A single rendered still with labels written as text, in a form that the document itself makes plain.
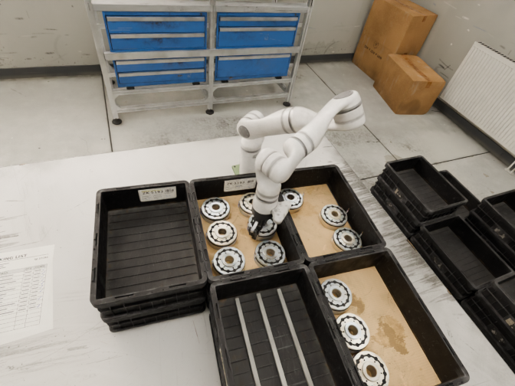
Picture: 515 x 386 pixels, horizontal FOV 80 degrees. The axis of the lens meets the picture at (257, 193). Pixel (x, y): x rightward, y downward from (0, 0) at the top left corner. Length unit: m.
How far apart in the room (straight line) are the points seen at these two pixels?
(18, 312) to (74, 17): 2.78
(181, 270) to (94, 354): 0.34
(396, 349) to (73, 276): 1.06
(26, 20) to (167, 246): 2.84
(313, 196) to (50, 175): 1.12
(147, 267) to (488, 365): 1.18
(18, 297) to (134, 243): 0.39
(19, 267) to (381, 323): 1.19
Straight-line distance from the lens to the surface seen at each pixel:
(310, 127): 0.89
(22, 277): 1.31
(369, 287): 1.13
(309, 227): 1.18
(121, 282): 1.05
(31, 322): 1.22
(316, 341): 1.00
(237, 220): 1.14
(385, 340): 1.08
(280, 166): 0.80
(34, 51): 3.71
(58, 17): 3.56
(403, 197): 1.98
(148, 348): 1.10
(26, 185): 1.58
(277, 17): 2.90
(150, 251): 1.08
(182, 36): 2.71
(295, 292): 1.04
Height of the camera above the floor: 1.74
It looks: 48 degrees down
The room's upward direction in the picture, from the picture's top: 12 degrees clockwise
